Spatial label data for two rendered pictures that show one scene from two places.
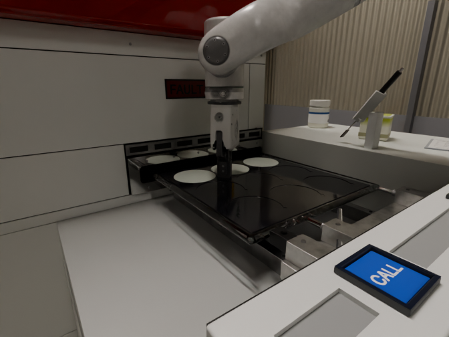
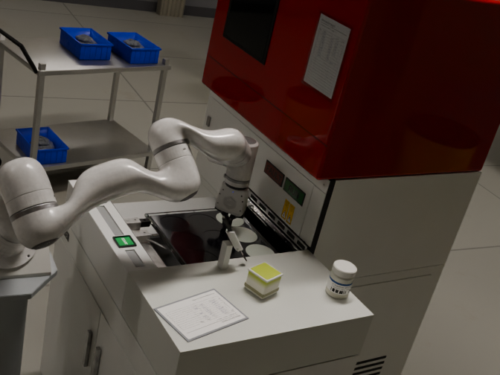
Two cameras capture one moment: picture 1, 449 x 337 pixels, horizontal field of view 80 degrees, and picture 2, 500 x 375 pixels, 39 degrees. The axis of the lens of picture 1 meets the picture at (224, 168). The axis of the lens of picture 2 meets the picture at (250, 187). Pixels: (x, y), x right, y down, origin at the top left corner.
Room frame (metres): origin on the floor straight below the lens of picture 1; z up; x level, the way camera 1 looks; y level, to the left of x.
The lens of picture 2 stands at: (0.64, -2.16, 2.10)
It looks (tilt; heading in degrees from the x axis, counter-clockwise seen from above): 25 degrees down; 90
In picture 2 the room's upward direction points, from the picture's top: 14 degrees clockwise
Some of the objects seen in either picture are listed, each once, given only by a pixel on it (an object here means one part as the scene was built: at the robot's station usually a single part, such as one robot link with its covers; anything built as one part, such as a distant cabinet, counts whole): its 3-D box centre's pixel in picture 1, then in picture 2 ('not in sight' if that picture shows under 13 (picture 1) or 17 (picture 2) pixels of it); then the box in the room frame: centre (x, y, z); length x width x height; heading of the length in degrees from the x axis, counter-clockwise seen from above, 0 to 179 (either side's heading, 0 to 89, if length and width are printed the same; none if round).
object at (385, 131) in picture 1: (375, 126); (263, 280); (0.75, -0.42, 1.00); 0.07 x 0.07 x 0.07; 54
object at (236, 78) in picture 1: (224, 53); (241, 157); (0.61, 0.00, 1.17); 0.09 x 0.08 x 0.13; 173
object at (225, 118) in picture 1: (224, 122); (233, 196); (0.61, 0.00, 1.03); 0.10 x 0.07 x 0.11; 167
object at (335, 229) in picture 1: (352, 239); (136, 236); (0.34, -0.18, 0.89); 0.08 x 0.03 x 0.03; 36
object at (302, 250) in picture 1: (318, 259); (127, 223); (0.29, -0.12, 0.89); 0.08 x 0.03 x 0.03; 36
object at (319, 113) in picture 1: (319, 114); (341, 279); (0.98, -0.34, 1.01); 0.07 x 0.07 x 0.10
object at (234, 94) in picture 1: (224, 94); (236, 179); (0.61, 0.00, 1.09); 0.09 x 0.08 x 0.03; 167
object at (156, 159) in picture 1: (205, 162); (266, 231); (0.75, 0.06, 0.89); 0.44 x 0.02 x 0.10; 126
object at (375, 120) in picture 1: (368, 119); (231, 247); (0.64, -0.34, 1.03); 0.06 x 0.04 x 0.13; 36
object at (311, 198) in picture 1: (258, 180); (216, 238); (0.59, -0.08, 0.90); 0.34 x 0.34 x 0.01; 36
